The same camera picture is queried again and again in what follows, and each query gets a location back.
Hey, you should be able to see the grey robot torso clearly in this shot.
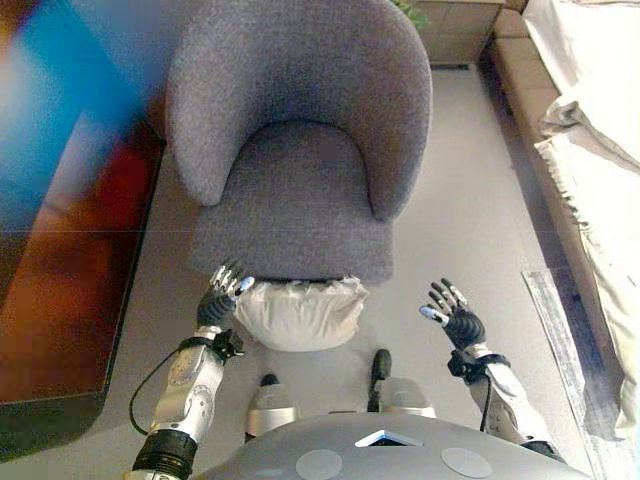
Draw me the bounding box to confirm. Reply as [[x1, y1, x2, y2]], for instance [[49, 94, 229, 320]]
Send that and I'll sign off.
[[192, 412, 596, 480]]

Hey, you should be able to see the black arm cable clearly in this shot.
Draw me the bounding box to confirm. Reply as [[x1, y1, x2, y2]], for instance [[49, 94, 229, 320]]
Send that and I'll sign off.
[[478, 379, 494, 434], [129, 344, 201, 436]]

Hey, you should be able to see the grey fabric tub armchair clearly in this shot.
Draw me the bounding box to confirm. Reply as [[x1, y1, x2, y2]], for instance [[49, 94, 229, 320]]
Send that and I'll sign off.
[[164, 0, 434, 287]]

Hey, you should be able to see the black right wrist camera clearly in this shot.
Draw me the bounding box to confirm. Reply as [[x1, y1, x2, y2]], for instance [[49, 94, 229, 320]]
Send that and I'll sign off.
[[447, 349, 481, 384]]

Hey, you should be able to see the black robot right foot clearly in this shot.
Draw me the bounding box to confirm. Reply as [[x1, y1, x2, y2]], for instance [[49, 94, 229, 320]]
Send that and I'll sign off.
[[367, 348, 393, 411]]

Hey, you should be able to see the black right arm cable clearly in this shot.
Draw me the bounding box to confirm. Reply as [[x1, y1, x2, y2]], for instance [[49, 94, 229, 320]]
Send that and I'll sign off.
[[478, 379, 494, 434]]

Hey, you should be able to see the silver robot left leg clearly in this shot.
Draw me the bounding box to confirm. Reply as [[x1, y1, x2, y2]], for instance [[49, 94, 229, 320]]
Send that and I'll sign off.
[[244, 384, 299, 444]]

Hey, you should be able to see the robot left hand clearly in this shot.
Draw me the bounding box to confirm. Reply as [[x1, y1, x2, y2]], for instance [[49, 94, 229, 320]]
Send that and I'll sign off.
[[196, 257, 257, 331]]

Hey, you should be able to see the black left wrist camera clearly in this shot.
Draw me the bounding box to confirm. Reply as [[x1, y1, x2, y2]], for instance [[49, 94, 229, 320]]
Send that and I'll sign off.
[[212, 329, 246, 361]]

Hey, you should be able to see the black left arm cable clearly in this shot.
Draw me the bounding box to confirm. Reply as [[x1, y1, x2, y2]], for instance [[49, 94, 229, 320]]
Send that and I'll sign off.
[[129, 344, 201, 436]]

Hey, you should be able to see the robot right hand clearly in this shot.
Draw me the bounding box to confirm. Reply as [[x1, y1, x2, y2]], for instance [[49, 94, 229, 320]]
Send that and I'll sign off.
[[418, 278, 487, 351]]

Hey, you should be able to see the light wooden cabinet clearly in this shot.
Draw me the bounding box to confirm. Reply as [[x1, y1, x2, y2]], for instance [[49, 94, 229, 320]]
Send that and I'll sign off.
[[409, 0, 506, 69]]

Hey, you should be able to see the cream fringed cushion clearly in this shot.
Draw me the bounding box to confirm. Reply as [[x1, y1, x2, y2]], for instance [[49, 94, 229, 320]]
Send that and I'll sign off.
[[233, 273, 371, 352]]

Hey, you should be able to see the green plant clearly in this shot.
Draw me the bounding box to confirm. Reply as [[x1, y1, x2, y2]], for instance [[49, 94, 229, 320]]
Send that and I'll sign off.
[[394, 0, 431, 29]]

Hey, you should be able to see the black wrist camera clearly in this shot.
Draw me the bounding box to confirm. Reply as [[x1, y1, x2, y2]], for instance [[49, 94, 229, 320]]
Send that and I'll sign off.
[[447, 349, 481, 384], [212, 329, 246, 361]]

